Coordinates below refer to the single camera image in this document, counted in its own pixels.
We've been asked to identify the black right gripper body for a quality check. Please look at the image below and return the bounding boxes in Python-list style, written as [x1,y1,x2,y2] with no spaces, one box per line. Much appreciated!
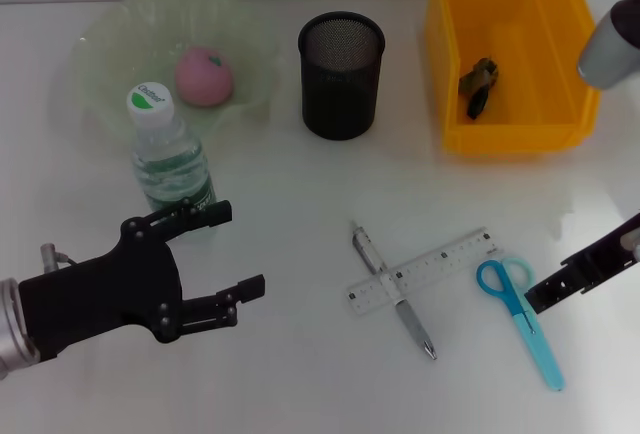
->
[559,211,640,298]

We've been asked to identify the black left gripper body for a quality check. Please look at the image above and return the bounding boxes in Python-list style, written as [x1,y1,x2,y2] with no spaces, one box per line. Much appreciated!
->
[18,213,185,363]

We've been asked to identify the blue plastic scissors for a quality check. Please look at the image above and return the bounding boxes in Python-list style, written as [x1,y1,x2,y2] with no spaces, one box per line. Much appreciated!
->
[475,256,566,394]

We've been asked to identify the clear green-label water bottle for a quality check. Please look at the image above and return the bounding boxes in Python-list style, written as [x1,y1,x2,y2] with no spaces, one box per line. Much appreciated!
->
[125,81,219,240]

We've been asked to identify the transparent plastic ruler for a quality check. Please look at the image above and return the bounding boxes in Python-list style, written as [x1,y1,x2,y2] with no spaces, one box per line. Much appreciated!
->
[342,227,504,318]

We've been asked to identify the pink toy peach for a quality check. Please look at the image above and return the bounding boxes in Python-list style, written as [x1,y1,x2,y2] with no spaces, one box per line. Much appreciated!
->
[174,46,235,108]

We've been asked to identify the silver white ballpoint pen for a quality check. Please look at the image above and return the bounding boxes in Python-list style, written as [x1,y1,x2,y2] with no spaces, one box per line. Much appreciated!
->
[351,220,439,362]

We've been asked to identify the green plastic wrapper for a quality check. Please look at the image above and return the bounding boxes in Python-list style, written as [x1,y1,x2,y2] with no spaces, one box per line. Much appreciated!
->
[457,56,501,120]

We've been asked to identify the black mesh pen holder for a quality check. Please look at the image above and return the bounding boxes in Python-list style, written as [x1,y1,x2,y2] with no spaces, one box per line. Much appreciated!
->
[297,11,387,141]

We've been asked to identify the pale green glass fruit plate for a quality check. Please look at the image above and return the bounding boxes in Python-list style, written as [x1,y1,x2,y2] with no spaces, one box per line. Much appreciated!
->
[67,0,281,155]

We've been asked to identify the yellow plastic bin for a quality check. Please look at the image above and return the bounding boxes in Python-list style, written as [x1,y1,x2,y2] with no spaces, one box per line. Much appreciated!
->
[424,0,610,156]

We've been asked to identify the right gripper connector cable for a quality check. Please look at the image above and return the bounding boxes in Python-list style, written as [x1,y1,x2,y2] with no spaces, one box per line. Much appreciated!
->
[618,228,640,261]

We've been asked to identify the gripper connector cable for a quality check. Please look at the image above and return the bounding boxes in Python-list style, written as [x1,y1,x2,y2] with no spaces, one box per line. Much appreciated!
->
[39,242,79,275]
[618,228,640,261]

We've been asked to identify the left gripper connector cable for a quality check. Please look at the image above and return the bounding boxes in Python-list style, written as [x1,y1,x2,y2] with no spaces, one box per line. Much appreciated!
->
[39,242,79,275]

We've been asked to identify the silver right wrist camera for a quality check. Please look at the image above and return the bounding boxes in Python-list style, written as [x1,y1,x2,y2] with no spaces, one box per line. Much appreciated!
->
[577,0,640,91]

